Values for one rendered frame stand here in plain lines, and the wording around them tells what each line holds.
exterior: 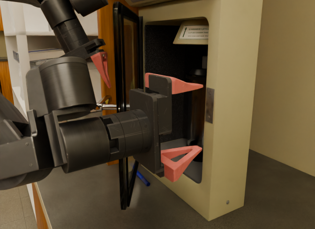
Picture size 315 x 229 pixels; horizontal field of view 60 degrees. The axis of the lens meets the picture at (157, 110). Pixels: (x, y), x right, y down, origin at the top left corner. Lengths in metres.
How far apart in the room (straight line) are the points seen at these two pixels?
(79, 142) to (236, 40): 0.37
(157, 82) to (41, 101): 0.14
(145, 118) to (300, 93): 0.67
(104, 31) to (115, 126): 0.51
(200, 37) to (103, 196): 0.45
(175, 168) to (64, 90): 0.17
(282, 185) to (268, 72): 0.37
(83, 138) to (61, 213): 0.42
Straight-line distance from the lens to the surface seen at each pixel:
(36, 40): 2.65
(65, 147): 0.30
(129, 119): 0.33
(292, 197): 0.80
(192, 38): 0.62
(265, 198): 0.77
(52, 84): 0.32
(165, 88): 0.33
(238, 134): 0.62
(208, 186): 0.61
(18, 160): 0.32
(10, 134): 0.33
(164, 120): 0.33
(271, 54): 0.99
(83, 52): 0.57
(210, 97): 0.55
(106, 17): 0.81
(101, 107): 0.54
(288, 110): 0.97
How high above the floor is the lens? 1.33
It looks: 15 degrees down
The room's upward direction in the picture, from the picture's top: straight up
